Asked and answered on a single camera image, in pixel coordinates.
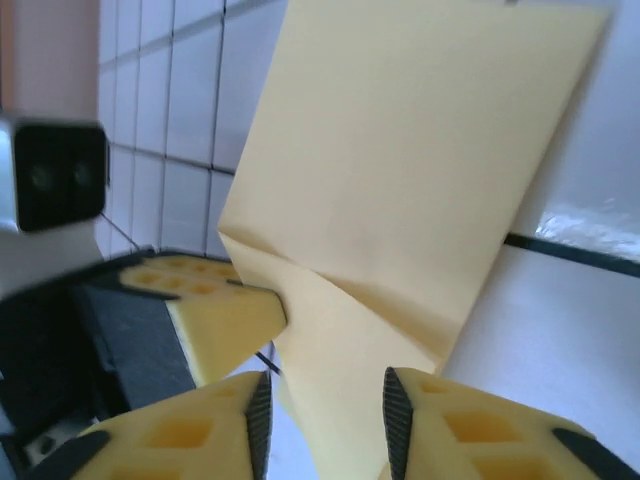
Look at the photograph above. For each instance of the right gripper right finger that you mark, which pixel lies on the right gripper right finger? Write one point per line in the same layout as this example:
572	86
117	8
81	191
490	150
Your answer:
500	440

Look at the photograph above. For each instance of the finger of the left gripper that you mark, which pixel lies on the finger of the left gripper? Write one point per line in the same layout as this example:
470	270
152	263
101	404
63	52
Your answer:
225	320

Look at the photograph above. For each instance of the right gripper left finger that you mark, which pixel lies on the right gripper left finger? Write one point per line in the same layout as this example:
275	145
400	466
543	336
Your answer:
175	440

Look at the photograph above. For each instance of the yellow cloth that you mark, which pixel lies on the yellow cloth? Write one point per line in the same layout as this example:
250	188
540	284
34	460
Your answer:
400	175

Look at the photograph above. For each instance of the white grid table mat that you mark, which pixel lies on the white grid table mat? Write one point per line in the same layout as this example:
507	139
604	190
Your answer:
165	100

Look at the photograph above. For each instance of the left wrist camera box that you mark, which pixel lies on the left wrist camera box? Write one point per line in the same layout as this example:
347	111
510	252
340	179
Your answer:
55	175

